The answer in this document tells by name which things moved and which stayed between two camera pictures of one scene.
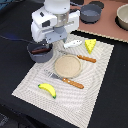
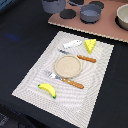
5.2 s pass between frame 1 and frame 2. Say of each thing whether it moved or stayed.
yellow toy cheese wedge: stayed
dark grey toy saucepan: stayed
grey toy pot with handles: moved
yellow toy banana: stayed
